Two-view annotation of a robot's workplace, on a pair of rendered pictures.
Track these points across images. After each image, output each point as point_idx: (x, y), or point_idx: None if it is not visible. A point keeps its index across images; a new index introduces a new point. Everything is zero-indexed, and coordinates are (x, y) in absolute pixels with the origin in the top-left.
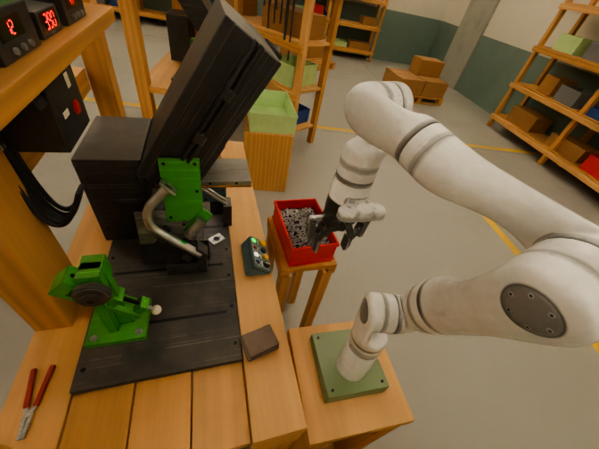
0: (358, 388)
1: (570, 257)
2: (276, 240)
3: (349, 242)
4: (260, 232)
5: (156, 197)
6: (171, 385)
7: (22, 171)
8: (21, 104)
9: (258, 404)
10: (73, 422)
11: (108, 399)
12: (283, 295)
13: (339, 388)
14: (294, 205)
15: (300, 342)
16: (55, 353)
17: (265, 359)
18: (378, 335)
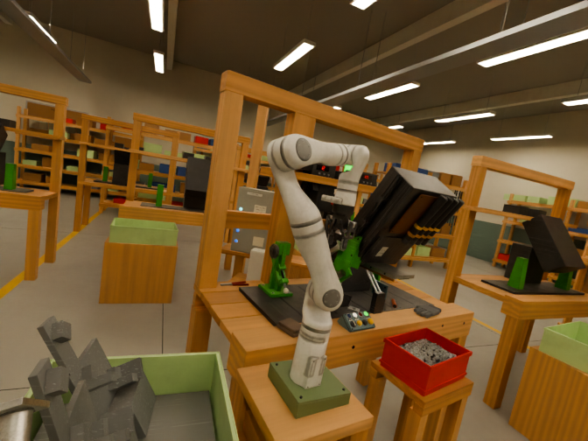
0: (285, 380)
1: None
2: None
3: (343, 243)
4: (384, 326)
5: (332, 248)
6: (252, 310)
7: None
8: (304, 178)
9: (253, 332)
10: (228, 292)
11: (240, 297)
12: (367, 409)
13: (279, 368)
14: (444, 345)
15: None
16: (253, 284)
17: (282, 332)
18: (315, 316)
